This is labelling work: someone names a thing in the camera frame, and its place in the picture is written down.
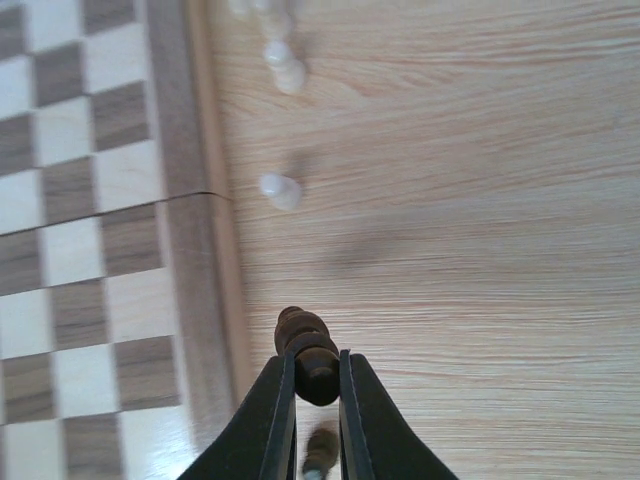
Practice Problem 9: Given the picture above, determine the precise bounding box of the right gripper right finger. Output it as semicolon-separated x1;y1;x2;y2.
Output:
339;350;456;480

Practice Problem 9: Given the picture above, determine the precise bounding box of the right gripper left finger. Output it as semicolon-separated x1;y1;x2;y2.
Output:
179;354;297;480

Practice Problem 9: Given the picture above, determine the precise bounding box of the dark chess piece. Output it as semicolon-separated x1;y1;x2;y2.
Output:
302;427;340;480
274;306;340;407

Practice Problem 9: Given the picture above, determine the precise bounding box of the wooden chess board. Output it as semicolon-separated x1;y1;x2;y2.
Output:
1;1;246;479

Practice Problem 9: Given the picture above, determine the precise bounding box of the white pawn piece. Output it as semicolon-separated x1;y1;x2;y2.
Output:
264;40;306;95
258;8;293;41
259;173;302;211

